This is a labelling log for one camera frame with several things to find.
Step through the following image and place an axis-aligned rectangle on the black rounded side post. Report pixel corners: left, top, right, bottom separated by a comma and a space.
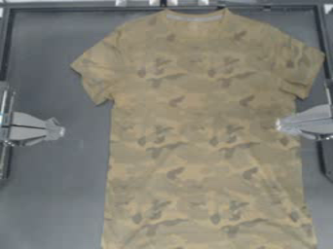
0, 146, 14, 184
317, 140, 333, 183

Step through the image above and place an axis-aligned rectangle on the camouflage t-shirt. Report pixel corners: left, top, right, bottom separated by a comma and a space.
70, 8, 327, 249

